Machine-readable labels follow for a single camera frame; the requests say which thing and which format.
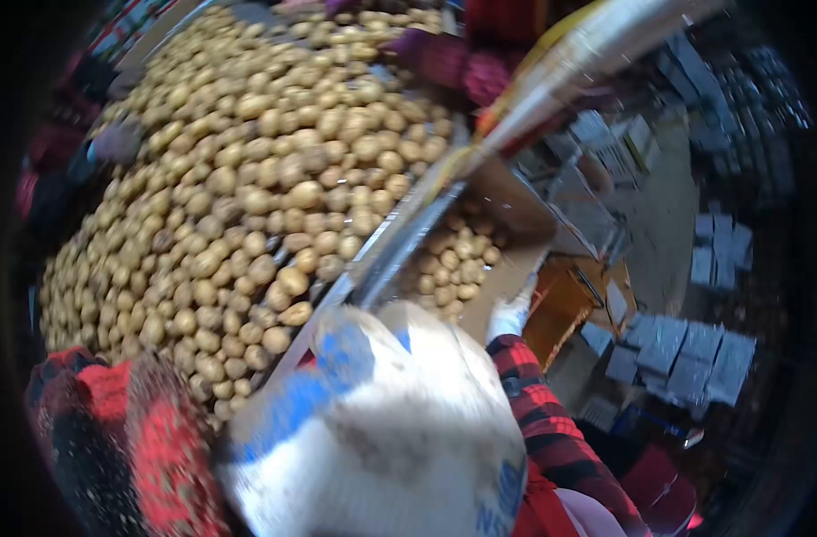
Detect metal sorting table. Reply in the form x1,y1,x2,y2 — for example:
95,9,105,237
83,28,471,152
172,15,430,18
261,154,478,398

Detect pile of loose potatoes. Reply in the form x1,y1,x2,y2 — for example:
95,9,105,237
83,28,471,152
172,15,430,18
38,0,458,430

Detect orange crate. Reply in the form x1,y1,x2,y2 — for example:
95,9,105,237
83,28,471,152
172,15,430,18
523,258,635,371

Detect brown cardboard box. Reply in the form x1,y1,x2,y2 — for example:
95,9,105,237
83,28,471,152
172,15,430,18
382,158,599,351

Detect red plastic crate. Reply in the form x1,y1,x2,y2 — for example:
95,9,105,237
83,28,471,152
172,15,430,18
620,443,702,535

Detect person's body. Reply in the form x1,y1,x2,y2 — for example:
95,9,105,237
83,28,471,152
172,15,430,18
512,463,627,537

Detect stack of grey cartons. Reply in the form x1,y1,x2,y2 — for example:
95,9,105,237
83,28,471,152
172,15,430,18
583,312,758,412
689,213,756,291

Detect person's left hand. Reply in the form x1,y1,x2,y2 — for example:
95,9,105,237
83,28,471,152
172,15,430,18
214,301,530,537

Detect black wrist band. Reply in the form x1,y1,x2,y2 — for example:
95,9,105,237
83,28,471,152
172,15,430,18
501,375,545,398

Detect person's right hand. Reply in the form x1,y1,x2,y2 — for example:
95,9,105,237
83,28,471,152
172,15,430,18
485,272,540,345

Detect person's right fingers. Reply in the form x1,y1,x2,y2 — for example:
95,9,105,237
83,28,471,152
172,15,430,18
511,272,540,311

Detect plastic wrapped post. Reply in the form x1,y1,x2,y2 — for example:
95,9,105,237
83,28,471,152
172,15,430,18
422,0,726,202

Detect potatoes inside cardboard box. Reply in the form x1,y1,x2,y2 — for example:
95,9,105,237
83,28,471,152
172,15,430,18
408,201,505,324

